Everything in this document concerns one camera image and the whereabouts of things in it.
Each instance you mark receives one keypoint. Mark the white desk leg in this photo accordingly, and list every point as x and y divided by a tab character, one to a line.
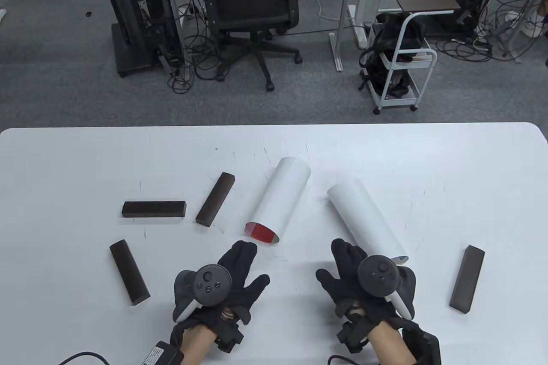
357	27
336	52

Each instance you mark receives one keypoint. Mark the person's right hand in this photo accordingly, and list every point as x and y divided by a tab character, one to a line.
344	271

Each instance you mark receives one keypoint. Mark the striped cartoon poster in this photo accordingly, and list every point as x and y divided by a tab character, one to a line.
282	194

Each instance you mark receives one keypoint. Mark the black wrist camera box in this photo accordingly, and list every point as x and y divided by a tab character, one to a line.
160	354

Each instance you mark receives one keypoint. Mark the black glove sensor block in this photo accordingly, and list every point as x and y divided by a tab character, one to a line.
353	337
227	337

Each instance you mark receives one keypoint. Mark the person's left hand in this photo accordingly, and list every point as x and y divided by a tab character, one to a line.
248	262

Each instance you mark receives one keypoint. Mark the dark brown bar paperweight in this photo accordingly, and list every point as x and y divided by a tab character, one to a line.
154	209
215	199
467	278
129	271

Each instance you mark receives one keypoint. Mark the black bag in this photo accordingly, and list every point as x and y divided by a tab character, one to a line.
385	31

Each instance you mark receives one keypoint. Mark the black tracking controller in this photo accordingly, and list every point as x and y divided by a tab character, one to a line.
379	275
209	283

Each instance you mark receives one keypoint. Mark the pink cartoon poster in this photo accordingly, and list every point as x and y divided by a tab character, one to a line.
364	219

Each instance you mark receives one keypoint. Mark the person's right forearm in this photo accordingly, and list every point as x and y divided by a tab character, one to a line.
385	343

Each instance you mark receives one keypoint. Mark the black computer tower stand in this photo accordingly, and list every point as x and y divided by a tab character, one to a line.
128	5

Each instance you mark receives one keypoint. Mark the black wrist camera band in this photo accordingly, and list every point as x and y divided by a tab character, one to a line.
421	345

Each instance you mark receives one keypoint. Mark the white rolling cart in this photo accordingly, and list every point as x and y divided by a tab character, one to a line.
398	102

